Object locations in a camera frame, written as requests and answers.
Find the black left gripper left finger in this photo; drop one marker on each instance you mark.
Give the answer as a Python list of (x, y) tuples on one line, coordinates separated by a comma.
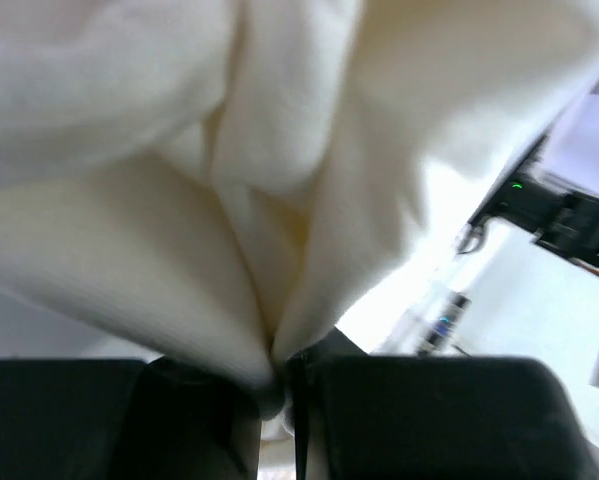
[(123, 419)]

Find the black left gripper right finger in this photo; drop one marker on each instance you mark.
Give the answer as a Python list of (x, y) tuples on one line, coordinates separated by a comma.
[(362, 416)]

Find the white t shirt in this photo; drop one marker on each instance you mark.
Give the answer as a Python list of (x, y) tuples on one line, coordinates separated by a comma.
[(223, 181)]

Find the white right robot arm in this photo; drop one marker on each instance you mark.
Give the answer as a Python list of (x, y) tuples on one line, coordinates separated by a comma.
[(562, 221)]

